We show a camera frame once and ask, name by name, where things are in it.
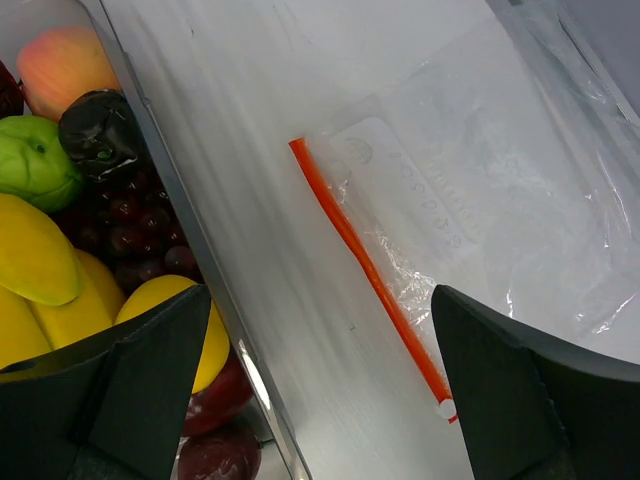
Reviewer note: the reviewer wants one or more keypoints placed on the dark red fruit at edge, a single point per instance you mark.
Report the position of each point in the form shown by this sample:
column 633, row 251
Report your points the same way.
column 11, row 96

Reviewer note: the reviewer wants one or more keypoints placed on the light green wrinkled fruit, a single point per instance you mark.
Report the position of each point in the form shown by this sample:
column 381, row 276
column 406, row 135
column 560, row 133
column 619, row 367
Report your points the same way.
column 34, row 165

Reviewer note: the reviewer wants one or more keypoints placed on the black shiny fruit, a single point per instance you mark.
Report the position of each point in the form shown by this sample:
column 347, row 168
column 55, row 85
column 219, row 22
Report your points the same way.
column 100, row 134

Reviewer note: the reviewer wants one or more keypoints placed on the clear plastic food bin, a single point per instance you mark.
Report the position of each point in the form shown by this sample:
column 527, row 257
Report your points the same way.
column 23, row 21

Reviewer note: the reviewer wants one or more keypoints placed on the orange peach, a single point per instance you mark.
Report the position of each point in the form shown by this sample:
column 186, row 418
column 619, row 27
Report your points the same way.
column 61, row 65

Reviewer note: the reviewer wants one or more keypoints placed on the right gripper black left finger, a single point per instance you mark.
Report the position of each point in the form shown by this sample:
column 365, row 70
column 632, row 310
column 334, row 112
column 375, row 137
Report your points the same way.
column 111, row 406

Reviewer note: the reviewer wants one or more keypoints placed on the yellow banana bunch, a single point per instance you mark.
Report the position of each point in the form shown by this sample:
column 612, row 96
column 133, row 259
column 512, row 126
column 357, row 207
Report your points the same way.
column 58, row 303

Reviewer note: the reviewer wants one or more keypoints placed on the clear zip bag orange zipper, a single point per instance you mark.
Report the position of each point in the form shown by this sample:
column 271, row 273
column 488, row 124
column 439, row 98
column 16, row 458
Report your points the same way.
column 503, row 167

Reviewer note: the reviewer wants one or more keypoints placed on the yellow lemon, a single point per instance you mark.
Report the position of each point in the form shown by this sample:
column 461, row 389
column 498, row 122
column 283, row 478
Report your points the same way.
column 216, row 346

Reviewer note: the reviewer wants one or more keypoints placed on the dark red grape bunch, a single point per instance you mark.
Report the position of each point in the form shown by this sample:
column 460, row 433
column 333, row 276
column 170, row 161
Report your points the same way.
column 130, row 225

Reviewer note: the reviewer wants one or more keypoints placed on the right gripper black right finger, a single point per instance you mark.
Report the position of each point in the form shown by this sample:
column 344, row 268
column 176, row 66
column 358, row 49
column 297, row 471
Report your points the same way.
column 531, row 405

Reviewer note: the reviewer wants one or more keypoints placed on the dark red round fruit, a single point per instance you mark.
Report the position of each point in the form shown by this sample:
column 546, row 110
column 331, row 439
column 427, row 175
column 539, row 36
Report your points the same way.
column 232, row 452

